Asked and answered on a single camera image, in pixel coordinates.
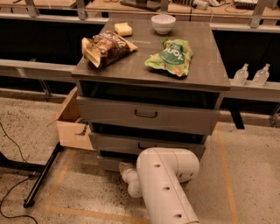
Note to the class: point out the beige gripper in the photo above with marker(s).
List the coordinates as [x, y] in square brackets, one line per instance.
[129, 174]

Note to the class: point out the white ceramic bowl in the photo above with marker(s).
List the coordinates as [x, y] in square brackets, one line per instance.
[163, 23]

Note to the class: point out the left clear pump bottle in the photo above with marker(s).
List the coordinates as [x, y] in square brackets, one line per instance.
[241, 75]

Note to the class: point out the cardboard box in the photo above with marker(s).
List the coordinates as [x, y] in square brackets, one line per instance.
[72, 131]

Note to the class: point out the brown chip bag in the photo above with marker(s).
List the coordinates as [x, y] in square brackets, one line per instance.
[105, 48]

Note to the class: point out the grey metal shelf rail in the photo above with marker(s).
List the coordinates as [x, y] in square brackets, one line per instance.
[36, 70]

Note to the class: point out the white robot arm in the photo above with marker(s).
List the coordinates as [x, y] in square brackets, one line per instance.
[157, 177]

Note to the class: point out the yellow sponge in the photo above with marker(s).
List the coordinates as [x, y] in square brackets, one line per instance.
[123, 29]

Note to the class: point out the grey bottom drawer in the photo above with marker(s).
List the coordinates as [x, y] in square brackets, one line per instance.
[111, 164]

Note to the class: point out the green snack bag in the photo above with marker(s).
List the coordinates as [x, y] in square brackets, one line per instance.
[175, 58]

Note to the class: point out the black table leg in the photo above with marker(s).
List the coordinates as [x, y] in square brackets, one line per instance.
[29, 201]

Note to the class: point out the grey drawer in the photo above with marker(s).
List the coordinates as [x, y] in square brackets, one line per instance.
[147, 116]
[121, 145]
[111, 164]

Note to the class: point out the grey middle drawer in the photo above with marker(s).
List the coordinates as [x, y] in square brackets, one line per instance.
[121, 145]

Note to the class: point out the dark grey drawer cabinet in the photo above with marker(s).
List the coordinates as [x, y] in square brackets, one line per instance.
[167, 93]

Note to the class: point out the grey top drawer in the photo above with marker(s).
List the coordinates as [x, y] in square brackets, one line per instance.
[147, 116]

